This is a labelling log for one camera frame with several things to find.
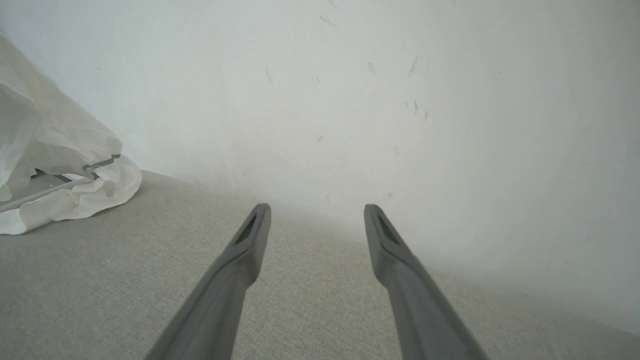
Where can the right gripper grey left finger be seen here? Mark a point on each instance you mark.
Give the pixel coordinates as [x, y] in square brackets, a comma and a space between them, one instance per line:
[225, 295]

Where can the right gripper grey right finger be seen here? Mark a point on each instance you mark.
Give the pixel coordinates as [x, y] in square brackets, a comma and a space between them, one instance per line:
[415, 305]

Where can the white garment with grey stitching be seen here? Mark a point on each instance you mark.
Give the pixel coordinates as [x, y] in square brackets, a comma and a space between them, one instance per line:
[55, 130]

